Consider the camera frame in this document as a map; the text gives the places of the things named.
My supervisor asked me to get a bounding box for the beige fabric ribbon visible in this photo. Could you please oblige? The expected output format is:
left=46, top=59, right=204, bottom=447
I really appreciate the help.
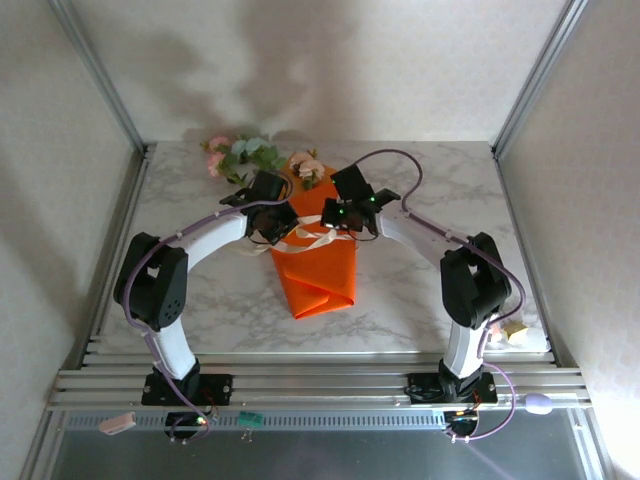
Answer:
left=234, top=214, right=351, bottom=259

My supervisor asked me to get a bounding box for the peach fake flower stem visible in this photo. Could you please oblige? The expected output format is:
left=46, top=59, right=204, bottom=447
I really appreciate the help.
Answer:
left=288, top=148, right=326, bottom=191

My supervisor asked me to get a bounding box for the pink fake flower stem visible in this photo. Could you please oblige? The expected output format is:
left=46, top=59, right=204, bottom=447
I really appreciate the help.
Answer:
left=200, top=134, right=249, bottom=187

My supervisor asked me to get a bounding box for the orange wrapping paper sheet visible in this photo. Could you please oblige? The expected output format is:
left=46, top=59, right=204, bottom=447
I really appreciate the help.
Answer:
left=269, top=159, right=357, bottom=320

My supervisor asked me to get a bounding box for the small yellow block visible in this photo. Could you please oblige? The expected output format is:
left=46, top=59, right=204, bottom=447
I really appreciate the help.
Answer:
left=504, top=322, right=531, bottom=347

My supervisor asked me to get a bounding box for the black controller board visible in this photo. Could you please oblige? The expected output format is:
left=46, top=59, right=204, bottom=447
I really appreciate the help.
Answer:
left=443, top=408, right=480, bottom=441
left=165, top=410, right=211, bottom=444

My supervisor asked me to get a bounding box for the grey metal panel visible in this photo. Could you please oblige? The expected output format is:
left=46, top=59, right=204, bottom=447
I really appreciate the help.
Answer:
left=22, top=427, right=609, bottom=480

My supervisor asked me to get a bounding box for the small pink block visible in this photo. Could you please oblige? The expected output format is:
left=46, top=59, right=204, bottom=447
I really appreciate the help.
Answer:
left=98, top=410, right=137, bottom=435

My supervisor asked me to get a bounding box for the aluminium side rail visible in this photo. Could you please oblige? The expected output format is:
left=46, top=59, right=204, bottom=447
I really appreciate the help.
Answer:
left=74, top=144, right=154, bottom=369
left=492, top=149, right=576, bottom=369

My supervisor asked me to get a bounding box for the aluminium mounting rail frame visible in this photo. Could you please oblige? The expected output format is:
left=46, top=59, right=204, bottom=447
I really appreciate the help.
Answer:
left=47, top=349, right=591, bottom=412

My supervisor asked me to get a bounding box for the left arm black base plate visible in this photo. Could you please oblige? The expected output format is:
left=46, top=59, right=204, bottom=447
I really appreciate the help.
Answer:
left=141, top=373, right=235, bottom=406

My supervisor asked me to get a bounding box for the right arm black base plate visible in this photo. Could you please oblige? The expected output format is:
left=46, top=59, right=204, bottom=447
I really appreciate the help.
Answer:
left=405, top=372, right=500, bottom=405

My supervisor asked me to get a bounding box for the slotted grey cable duct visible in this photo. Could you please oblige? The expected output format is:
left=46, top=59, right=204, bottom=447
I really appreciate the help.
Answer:
left=64, top=409, right=446, bottom=431

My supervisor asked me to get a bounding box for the aluminium upright post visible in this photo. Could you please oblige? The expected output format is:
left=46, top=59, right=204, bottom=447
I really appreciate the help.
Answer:
left=492, top=0, right=589, bottom=156
left=47, top=0, right=149, bottom=154

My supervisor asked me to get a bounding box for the lavender oval cable adapter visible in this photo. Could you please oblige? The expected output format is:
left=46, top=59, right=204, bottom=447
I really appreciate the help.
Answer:
left=522, top=392, right=554, bottom=415

